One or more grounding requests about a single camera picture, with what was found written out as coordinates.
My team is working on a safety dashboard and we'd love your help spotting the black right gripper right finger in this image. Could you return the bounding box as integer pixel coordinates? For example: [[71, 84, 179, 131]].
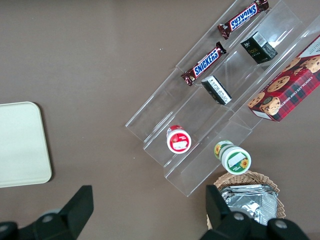
[[201, 185, 310, 240]]

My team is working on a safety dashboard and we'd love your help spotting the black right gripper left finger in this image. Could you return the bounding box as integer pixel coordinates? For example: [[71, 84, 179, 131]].
[[0, 185, 95, 240]]

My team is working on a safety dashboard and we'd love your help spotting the light wicker basket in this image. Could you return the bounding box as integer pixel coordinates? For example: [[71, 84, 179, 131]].
[[205, 170, 287, 231]]

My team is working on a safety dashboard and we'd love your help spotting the beige rectangular tray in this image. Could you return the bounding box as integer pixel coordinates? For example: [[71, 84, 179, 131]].
[[0, 101, 53, 189]]

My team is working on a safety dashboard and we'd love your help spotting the stack of foil containers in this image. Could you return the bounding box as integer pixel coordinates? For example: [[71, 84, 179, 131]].
[[217, 184, 279, 227]]

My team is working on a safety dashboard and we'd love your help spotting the green lidded yogurt cup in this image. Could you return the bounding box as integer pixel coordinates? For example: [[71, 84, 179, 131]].
[[212, 140, 252, 175]]

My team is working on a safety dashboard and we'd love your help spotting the red lidded yogurt cup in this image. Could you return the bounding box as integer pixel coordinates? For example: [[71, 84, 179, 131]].
[[166, 123, 193, 155]]

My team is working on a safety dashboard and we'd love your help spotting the clear acrylic stepped stand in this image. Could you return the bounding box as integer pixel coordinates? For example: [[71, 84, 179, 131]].
[[124, 0, 320, 199]]

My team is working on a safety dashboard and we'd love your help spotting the small black box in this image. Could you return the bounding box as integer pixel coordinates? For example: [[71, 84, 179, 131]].
[[239, 30, 279, 65], [200, 75, 233, 106]]

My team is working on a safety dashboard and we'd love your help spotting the red plaid cookie box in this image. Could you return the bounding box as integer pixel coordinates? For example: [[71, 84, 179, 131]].
[[247, 34, 320, 123]]

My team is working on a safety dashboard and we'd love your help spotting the Snickers bar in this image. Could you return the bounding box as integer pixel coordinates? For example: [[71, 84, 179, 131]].
[[217, 0, 271, 41], [180, 41, 227, 87]]

